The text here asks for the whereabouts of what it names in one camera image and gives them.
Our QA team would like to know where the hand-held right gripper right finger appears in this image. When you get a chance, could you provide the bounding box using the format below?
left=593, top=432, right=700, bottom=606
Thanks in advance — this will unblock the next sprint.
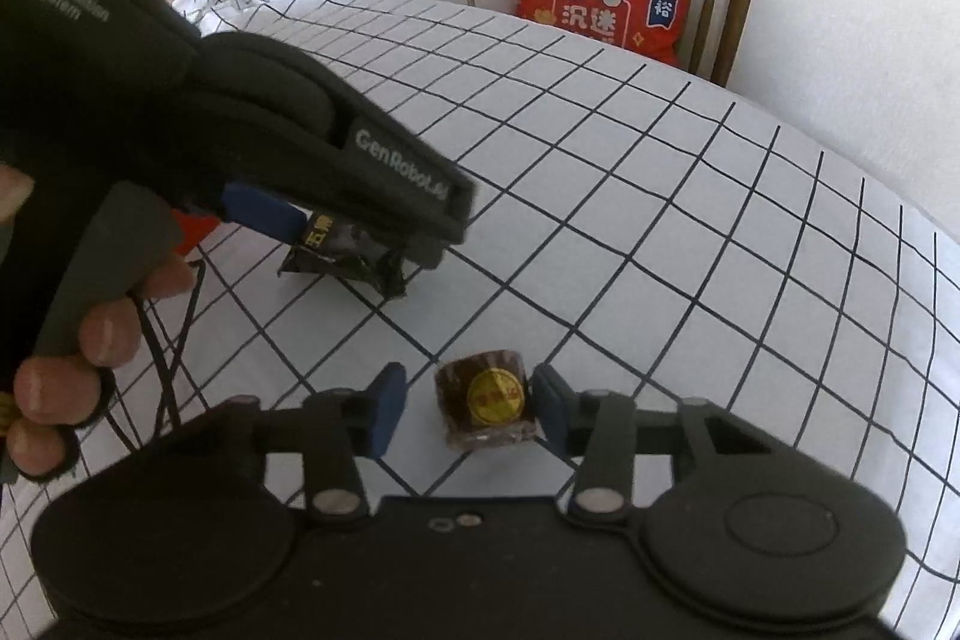
left=531, top=364, right=826, bottom=526

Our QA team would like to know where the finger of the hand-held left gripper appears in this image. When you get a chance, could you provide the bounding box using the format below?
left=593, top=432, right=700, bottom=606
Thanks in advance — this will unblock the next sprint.
left=222, top=181, right=302, bottom=245
left=315, top=115, right=481, bottom=268

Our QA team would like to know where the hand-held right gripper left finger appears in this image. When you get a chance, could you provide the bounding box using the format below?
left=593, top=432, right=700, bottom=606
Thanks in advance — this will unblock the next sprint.
left=150, top=361, right=410, bottom=525

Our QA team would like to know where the brown round snack yellow label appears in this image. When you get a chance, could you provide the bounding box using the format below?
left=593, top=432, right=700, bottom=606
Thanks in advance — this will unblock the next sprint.
left=435, top=346, right=541, bottom=450

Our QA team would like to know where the black snack packet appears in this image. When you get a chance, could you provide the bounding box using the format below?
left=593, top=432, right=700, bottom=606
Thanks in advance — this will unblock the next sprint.
left=281, top=211, right=410, bottom=300

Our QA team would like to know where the person's left hand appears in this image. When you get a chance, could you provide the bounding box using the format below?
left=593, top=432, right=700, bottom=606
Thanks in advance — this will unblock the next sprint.
left=0, top=167, right=194, bottom=483

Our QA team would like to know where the white checked tablecloth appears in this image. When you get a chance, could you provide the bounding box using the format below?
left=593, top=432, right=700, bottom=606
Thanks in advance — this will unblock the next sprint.
left=0, top=0, right=960, bottom=640

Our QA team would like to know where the black cord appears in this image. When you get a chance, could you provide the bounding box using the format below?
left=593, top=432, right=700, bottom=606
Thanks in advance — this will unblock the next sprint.
left=105, top=257, right=215, bottom=453

